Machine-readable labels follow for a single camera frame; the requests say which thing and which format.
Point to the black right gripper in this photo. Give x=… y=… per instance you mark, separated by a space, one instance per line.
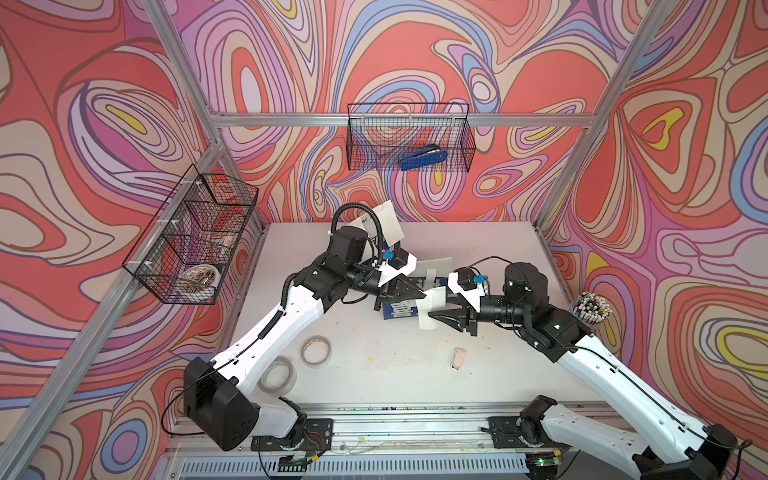
x=462 y=318

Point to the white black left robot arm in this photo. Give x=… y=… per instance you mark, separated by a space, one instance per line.
x=221 y=395

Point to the pink white mini stapler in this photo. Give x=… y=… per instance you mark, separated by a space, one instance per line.
x=458 y=359

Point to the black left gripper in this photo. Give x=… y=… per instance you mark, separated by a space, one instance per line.
x=387 y=295

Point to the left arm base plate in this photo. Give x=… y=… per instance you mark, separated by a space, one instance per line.
x=313 y=435

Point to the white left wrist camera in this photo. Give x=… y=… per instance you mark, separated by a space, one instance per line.
x=396 y=262

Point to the beige tape roll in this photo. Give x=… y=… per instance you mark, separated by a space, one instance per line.
x=316 y=352

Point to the black wire basket left wall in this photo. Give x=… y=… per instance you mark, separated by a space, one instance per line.
x=201 y=221

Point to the blue white bag with handles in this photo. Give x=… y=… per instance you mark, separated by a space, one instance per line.
x=365 y=222

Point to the metallic cup of pencils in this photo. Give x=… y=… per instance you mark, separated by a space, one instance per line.
x=591 y=309

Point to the blue stapler in basket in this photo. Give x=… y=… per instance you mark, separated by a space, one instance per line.
x=429 y=155

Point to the clear tape roll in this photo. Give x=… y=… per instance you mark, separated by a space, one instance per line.
x=279 y=378

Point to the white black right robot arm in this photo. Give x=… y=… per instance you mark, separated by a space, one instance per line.
x=665 y=442

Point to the black wire basket back wall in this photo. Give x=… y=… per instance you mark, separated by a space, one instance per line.
x=379 y=134

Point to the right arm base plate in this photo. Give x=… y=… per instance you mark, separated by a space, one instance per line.
x=508 y=432

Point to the black wire basket wall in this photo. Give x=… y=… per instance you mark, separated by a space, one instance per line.
x=201 y=221
x=379 y=134

